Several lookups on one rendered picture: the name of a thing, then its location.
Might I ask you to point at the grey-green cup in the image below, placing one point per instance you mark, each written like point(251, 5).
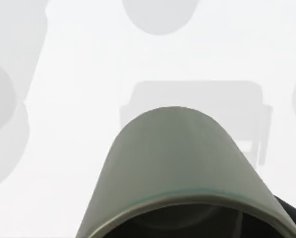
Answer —
point(172, 153)

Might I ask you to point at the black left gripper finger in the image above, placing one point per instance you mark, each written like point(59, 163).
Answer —
point(294, 213)

